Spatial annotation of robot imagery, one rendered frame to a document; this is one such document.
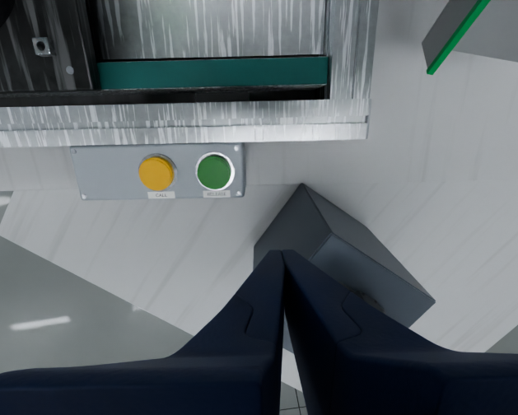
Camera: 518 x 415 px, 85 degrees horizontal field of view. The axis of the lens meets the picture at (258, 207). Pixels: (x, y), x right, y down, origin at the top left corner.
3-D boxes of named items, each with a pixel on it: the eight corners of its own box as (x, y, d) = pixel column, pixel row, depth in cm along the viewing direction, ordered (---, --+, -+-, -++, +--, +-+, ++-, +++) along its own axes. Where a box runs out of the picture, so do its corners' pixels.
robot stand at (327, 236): (316, 285, 52) (349, 385, 33) (253, 246, 49) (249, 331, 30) (367, 226, 48) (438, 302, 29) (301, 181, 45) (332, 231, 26)
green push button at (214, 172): (232, 185, 36) (231, 189, 34) (201, 185, 36) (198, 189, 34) (231, 153, 35) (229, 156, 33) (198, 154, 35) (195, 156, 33)
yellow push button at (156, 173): (178, 186, 36) (173, 190, 34) (147, 187, 36) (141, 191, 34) (174, 155, 35) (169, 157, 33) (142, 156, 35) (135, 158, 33)
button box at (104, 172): (246, 186, 41) (244, 198, 36) (105, 188, 42) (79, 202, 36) (245, 137, 39) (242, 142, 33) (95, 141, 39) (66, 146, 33)
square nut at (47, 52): (57, 56, 30) (50, 54, 29) (42, 57, 30) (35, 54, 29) (53, 39, 29) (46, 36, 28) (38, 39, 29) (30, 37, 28)
